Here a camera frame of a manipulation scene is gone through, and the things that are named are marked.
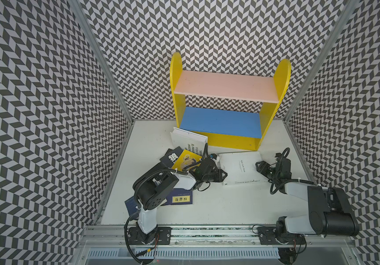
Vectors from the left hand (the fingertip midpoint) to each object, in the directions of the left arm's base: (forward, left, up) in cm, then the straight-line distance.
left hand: (226, 176), depth 89 cm
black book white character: (+12, +31, +1) cm, 34 cm away
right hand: (+6, -19, -1) cm, 20 cm away
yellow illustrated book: (+9, +23, +2) cm, 25 cm away
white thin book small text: (+4, -9, +1) cm, 10 cm away
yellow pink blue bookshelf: (+47, -5, +5) cm, 48 cm away
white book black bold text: (+18, +18, +8) cm, 26 cm away
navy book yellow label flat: (-11, +25, 0) cm, 27 cm away
